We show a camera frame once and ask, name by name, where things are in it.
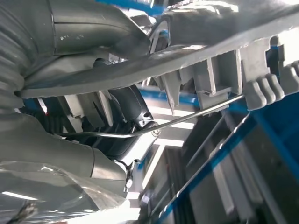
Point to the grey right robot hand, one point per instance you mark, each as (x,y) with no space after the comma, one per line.
(47,145)

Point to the blue metal shelf rack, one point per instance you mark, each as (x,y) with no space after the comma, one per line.
(275,130)

